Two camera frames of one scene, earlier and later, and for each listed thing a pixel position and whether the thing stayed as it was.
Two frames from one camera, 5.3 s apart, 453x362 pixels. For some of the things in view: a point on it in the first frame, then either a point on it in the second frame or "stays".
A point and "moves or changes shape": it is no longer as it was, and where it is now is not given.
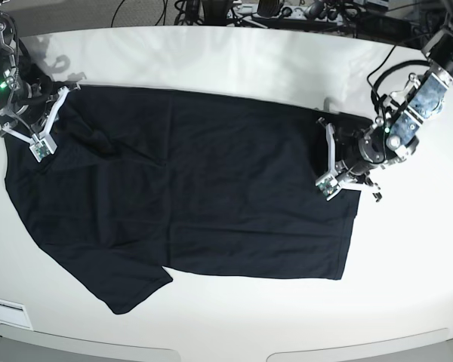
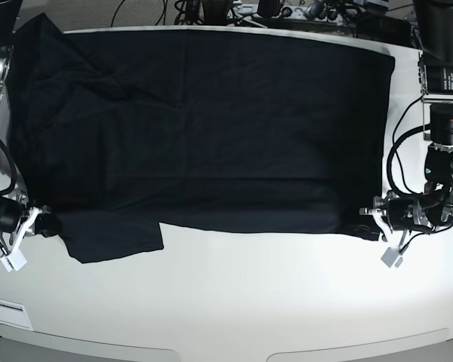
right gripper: x=355 y=154 → x=404 y=213
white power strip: x=292 y=13 stays
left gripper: x=29 y=118 → x=5 y=215
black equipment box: x=380 y=27 stays
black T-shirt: x=146 y=179 moves or changes shape
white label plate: x=7 y=312 stays
